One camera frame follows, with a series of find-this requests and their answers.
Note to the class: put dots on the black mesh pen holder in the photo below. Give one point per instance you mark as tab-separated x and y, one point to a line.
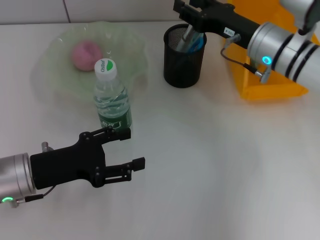
182	70

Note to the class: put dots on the yellow plastic bin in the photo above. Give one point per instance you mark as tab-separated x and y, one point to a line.
272	87

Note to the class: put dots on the clear green-label water bottle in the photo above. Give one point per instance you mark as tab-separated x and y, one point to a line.
112	105

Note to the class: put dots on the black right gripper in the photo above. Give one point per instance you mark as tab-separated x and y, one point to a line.
225	22

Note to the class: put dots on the light blue scissors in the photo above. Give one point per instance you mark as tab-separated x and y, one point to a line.
196	43

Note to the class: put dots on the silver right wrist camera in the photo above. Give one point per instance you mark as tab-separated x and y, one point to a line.
297	5

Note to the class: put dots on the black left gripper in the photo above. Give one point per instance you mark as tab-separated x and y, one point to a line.
67	165

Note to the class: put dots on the white grey ballpoint pen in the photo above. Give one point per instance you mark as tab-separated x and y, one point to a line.
185	40

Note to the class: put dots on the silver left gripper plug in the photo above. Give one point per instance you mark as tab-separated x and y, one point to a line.
46	147

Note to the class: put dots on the green glass fruit plate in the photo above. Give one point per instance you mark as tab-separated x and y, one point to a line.
62	75

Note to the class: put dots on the pink peach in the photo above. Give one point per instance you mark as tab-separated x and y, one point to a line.
85	56

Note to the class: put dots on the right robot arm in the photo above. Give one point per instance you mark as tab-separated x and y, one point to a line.
287	52

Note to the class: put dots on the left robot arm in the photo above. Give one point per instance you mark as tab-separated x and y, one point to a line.
15	175

